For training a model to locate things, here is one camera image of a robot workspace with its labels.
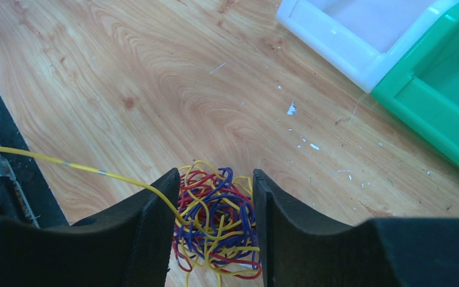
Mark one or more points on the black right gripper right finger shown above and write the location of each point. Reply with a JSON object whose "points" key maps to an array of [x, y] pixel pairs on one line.
{"points": [[300, 246]]}

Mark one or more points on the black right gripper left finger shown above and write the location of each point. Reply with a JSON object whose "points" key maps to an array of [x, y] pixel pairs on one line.
{"points": [[126, 244]]}

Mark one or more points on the green plastic bin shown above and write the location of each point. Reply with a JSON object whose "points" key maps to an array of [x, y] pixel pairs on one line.
{"points": [[422, 89]]}

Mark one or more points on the white plastic bin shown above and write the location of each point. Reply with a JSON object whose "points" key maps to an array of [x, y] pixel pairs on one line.
{"points": [[363, 39]]}

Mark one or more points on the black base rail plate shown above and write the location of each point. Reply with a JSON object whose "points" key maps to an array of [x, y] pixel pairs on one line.
{"points": [[24, 192]]}

